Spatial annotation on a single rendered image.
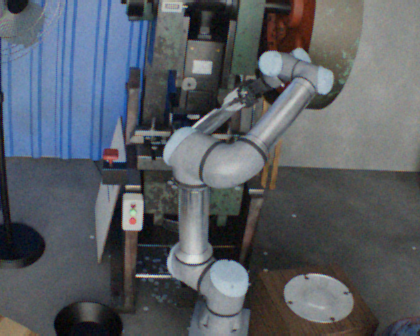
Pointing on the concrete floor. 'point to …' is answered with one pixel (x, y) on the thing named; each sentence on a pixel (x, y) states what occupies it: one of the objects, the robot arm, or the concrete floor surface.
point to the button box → (129, 213)
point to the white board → (107, 196)
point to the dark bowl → (87, 320)
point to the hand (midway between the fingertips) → (228, 105)
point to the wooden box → (277, 313)
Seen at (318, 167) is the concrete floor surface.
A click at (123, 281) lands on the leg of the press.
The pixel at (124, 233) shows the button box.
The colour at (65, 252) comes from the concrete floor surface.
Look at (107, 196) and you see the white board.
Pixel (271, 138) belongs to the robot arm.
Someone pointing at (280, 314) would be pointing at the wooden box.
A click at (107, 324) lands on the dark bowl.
